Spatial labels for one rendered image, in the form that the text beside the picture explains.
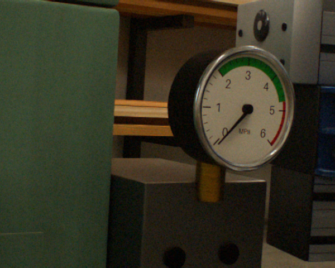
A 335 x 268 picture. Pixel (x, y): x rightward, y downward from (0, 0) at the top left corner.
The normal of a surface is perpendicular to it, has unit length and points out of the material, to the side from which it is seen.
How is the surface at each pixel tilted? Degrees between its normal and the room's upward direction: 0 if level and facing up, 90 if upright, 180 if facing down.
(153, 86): 90
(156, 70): 90
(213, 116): 90
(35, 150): 90
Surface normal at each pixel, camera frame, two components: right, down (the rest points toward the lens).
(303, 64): 0.32, 0.07
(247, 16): -0.94, -0.04
